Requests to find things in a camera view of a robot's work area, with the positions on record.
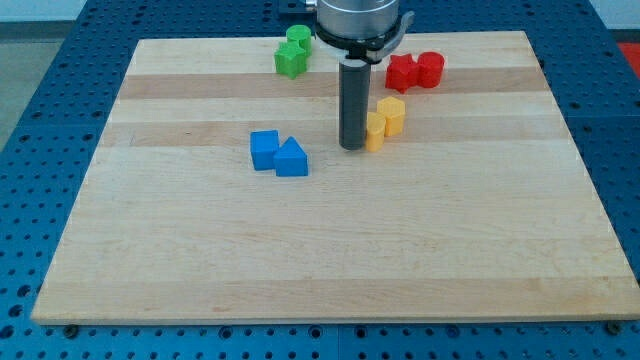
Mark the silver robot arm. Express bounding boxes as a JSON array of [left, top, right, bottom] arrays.
[[315, 0, 415, 64]]

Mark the yellow hexagon block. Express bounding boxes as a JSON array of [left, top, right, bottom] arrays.
[[376, 97, 406, 137]]

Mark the blue triangle block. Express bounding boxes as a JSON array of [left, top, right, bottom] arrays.
[[273, 136, 309, 177]]

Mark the blue cube block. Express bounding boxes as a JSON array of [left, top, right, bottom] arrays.
[[250, 130, 280, 171]]

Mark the yellow heart block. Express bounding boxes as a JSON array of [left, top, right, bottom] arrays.
[[365, 112, 386, 152]]

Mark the wooden board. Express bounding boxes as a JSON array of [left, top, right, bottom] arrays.
[[32, 31, 639, 325]]

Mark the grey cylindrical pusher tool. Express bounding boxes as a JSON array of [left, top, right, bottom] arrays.
[[339, 59, 371, 150]]

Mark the green star block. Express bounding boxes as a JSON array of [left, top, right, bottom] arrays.
[[274, 42, 307, 79]]

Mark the red star block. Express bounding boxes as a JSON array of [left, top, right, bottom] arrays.
[[385, 54, 419, 94]]

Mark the green cylinder block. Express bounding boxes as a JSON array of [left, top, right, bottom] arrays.
[[285, 24, 312, 57]]

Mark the red cylinder block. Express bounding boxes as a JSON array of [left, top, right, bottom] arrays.
[[417, 52, 445, 88]]

